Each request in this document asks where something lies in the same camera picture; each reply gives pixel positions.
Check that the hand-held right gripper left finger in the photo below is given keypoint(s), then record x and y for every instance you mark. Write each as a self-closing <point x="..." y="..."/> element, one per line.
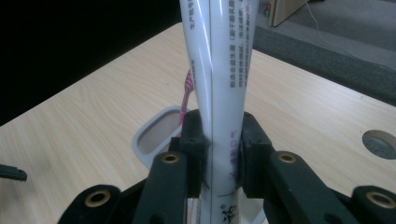
<point x="165" y="186"/>

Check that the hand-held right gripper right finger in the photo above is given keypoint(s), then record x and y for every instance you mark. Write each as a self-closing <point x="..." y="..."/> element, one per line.
<point x="280" y="186"/>

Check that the grey plastic holder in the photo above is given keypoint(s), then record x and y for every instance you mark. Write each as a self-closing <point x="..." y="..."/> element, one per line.
<point x="143" y="137"/>

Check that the pink toothbrush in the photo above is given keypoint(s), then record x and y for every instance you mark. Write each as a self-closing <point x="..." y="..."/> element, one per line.
<point x="187" y="88"/>

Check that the white toothpaste tube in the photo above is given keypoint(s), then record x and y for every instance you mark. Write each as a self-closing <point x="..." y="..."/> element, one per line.
<point x="222" y="77"/>

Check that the cardboard box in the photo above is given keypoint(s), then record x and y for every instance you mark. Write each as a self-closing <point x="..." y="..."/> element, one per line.
<point x="286" y="11"/>

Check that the small red object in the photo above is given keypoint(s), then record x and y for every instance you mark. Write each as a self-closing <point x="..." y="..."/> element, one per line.
<point x="267" y="9"/>

